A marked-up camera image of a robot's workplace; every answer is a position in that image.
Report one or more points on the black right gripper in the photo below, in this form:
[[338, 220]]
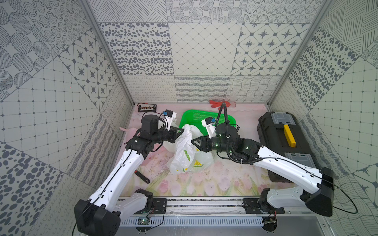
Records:
[[204, 143]]

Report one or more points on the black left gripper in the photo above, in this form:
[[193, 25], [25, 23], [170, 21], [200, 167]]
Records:
[[171, 134]]

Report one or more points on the white lemon-print plastic bag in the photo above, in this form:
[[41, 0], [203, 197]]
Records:
[[187, 157]]

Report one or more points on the pink peach-print plastic bag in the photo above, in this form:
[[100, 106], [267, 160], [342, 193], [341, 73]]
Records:
[[138, 147]]

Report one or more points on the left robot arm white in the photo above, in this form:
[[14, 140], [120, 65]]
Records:
[[114, 184]]

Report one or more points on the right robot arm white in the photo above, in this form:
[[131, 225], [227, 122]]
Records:
[[315, 187]]

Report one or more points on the green plastic basket tray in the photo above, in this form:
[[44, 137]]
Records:
[[191, 123]]

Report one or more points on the floral pink table mat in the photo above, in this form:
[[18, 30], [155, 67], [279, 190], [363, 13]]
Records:
[[222, 178]]

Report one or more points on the black terminal strip block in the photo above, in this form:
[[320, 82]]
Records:
[[142, 108]]

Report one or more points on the red black pipe wrench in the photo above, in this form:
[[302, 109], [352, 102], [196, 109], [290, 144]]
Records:
[[142, 177]]

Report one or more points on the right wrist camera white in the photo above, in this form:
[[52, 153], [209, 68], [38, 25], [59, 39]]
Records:
[[209, 124]]

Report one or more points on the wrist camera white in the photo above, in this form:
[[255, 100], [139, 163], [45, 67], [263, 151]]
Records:
[[209, 124], [169, 116]]

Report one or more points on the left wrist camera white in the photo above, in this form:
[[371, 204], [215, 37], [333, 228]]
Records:
[[169, 116]]

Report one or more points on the red object at wall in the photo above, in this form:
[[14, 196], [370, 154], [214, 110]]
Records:
[[217, 104]]

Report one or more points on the aluminium mounting rail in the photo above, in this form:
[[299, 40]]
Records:
[[203, 206]]

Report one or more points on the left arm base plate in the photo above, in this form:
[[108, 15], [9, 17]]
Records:
[[155, 206]]

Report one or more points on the black toolbox yellow handle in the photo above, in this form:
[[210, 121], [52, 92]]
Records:
[[280, 132]]

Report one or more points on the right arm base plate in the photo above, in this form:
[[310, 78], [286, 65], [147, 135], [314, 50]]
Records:
[[255, 206]]

